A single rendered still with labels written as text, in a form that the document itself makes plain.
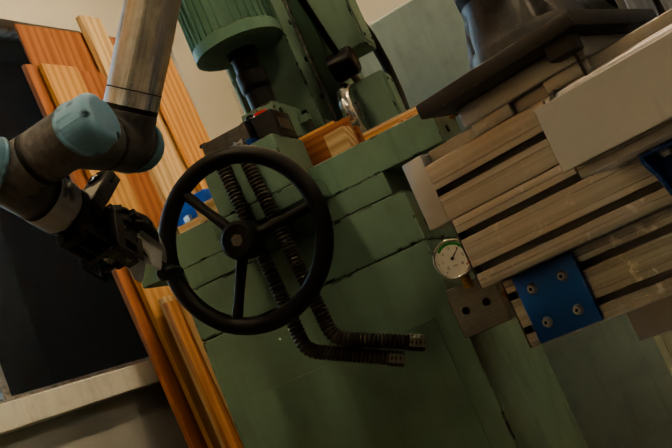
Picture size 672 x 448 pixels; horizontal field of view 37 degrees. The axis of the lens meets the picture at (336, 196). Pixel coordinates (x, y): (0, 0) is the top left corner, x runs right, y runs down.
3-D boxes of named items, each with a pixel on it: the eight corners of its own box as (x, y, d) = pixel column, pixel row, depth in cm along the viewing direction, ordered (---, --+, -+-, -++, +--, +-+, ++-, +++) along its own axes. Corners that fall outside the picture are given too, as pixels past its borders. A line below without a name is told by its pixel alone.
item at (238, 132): (207, 167, 167) (195, 137, 167) (236, 170, 177) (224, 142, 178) (274, 132, 163) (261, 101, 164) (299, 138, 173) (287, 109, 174)
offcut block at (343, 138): (332, 158, 170) (322, 136, 171) (341, 158, 173) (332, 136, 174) (351, 148, 169) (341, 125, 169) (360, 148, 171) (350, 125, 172)
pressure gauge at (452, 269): (447, 296, 155) (425, 248, 156) (452, 295, 158) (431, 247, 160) (484, 280, 153) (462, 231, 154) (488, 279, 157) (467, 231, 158)
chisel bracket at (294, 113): (257, 158, 185) (239, 116, 187) (285, 162, 199) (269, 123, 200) (291, 140, 183) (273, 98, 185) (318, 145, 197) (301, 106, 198)
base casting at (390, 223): (199, 343, 176) (180, 295, 177) (314, 315, 230) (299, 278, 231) (428, 237, 163) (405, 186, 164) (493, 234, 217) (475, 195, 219)
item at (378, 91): (364, 143, 200) (340, 89, 202) (374, 146, 206) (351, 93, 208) (406, 122, 197) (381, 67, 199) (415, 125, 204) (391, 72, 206)
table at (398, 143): (112, 293, 171) (100, 260, 172) (195, 283, 199) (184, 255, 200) (431, 135, 153) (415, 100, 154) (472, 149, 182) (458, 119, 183)
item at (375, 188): (191, 290, 176) (183, 269, 177) (241, 283, 196) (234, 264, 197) (392, 193, 165) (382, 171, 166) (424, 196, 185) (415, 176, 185)
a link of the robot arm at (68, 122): (121, 94, 132) (58, 137, 135) (71, 83, 122) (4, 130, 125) (147, 146, 131) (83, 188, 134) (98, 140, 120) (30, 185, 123)
